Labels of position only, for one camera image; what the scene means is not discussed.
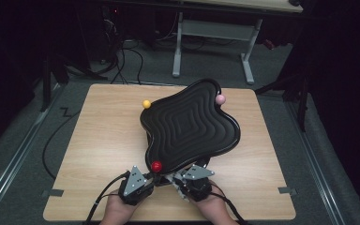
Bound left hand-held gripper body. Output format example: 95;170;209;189
118;165;155;206

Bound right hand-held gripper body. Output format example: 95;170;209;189
179;164;216;203

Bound black wavy tiered tray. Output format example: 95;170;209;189
139;78;242;188

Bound person's left hand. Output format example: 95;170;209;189
98;193;139;225

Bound person's right hand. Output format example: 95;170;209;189
192;188;239;225

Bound red ball knob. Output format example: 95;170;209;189
150;160;163;173

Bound grey tape strip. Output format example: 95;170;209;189
277;186;298;196
41;188;65;198

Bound black metal stand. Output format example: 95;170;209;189
39;54;108;113
254;69;311;133

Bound desk with white legs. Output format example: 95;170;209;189
172;0;304;85

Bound left hand-held gripper cable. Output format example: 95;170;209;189
83;170;131;225

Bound hand-held gripper cable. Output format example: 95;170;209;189
83;170;131;225
209;183;248;225

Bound right hand-held gripper cable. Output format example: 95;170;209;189
209;183;248;225

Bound black floor cable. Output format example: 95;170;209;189
41;107;81;181

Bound metal floor rail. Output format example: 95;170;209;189
0;82;61;219
285;101;347;225

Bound bundle of black cables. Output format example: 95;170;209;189
104;38;145;85

